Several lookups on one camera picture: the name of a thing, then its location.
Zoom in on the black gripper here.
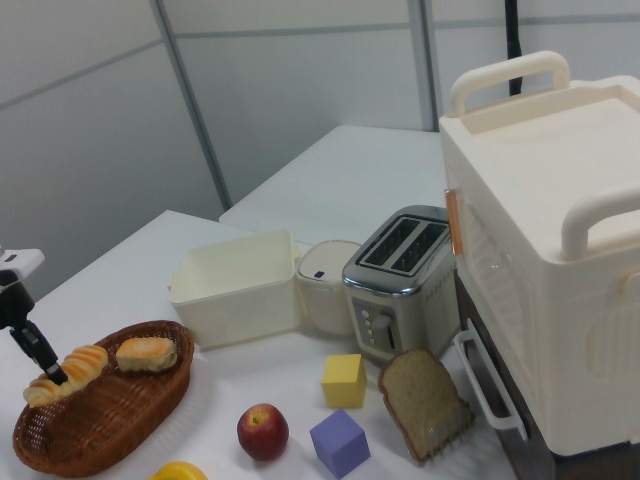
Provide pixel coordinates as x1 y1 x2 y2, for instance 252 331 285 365
0 269 69 386

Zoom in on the orange striped twisted bread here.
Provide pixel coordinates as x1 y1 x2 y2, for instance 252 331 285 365
23 344 110 407

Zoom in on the brown wicker basket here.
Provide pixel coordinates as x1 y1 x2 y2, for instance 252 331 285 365
12 319 195 479

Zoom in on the golden square bread roll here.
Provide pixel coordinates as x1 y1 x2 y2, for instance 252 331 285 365
115 335 179 375

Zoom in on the brown bread slice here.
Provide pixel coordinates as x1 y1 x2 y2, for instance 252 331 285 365
377 348 476 464

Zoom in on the yellow round fruit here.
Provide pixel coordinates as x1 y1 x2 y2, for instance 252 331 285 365
146 460 209 480

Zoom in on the cream open plastic box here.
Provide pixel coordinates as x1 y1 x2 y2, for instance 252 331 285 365
168 228 303 350

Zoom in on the red apple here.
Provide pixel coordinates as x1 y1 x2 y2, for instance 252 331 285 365
236 403 290 462

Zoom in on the white lidded container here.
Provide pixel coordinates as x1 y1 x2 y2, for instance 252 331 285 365
295 239 364 335

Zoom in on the yellow foam cube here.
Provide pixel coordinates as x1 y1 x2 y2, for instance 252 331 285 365
320 353 368 410

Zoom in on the purple foam cube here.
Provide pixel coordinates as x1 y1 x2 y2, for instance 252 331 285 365
309 408 372 480

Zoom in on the silver two-slot toaster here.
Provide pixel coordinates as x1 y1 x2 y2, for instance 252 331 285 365
341 204 459 366

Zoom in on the copper latch strip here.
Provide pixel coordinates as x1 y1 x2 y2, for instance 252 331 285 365
444 188 469 257

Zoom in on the dark brown oven front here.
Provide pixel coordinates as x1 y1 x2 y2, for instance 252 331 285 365
453 272 556 480

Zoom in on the large cream appliance housing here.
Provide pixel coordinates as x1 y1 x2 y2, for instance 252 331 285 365
438 49 640 459

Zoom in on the black pole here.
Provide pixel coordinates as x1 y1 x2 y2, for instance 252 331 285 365
503 0 526 96

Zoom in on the white oven door handle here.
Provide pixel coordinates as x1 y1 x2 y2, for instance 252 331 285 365
453 319 530 442

